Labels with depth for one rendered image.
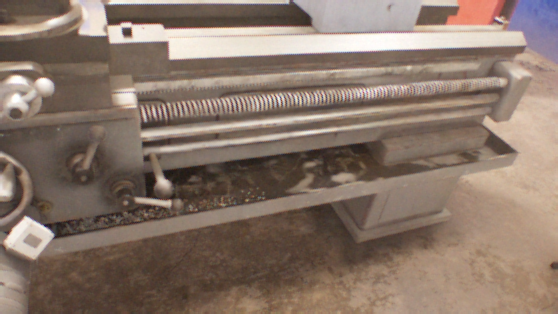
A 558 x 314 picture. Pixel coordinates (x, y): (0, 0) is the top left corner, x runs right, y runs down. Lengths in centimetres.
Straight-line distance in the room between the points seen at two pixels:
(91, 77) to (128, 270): 90
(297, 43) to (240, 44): 16
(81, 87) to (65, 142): 13
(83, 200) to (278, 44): 61
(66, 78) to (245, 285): 97
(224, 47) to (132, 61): 23
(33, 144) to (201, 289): 82
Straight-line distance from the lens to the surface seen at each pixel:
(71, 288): 159
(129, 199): 98
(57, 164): 97
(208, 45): 106
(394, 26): 138
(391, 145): 149
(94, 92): 87
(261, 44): 110
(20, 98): 78
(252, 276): 156
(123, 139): 94
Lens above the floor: 126
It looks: 37 degrees down
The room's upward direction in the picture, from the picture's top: 9 degrees clockwise
